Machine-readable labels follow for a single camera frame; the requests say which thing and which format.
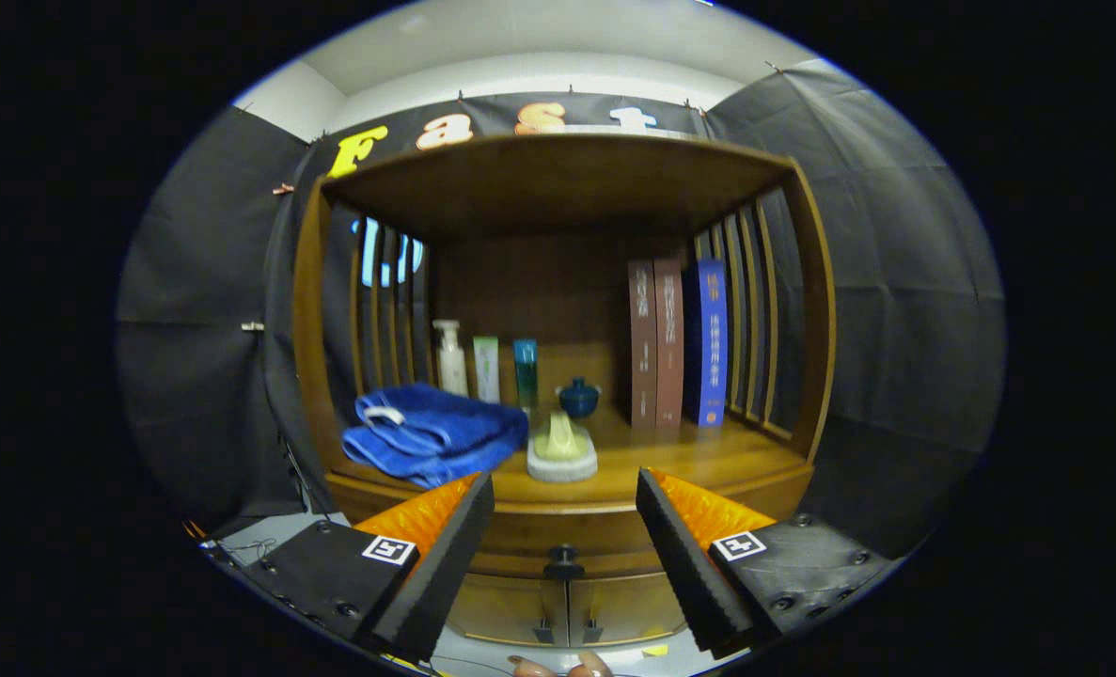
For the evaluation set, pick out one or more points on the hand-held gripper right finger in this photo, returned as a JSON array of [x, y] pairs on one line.
[[684, 564]]

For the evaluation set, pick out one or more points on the wooden countertop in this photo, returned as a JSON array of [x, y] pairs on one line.
[[680, 459]]

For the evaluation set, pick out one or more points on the folded blue towel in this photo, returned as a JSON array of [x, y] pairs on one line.
[[435, 432]]

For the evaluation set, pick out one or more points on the wooden cabinet door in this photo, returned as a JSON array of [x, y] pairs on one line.
[[625, 609], [510, 609]]

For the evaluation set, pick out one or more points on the dark blue lidded bowl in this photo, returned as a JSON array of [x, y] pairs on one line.
[[579, 400]]

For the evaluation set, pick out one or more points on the white and green tube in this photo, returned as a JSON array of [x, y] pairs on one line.
[[486, 371]]

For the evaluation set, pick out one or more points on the yellow tape piece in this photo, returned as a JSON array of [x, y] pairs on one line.
[[655, 650]]

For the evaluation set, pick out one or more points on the wooden drawer with black knob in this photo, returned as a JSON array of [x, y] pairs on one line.
[[605, 543]]

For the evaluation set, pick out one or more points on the dark brown book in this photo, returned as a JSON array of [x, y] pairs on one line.
[[642, 343]]

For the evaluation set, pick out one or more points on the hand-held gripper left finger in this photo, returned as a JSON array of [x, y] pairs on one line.
[[440, 569]]

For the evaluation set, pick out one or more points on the teal bottle with blue cap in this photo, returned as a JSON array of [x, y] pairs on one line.
[[526, 371]]

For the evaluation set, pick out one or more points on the reddish brown book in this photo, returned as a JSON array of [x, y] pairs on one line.
[[669, 343]]

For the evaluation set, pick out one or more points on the white pump bottle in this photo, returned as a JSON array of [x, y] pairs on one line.
[[450, 362]]

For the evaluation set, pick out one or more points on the wooden cabinet with slatted hutch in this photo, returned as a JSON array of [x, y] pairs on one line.
[[558, 188]]

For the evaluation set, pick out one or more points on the blue book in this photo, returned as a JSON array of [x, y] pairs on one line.
[[710, 343]]

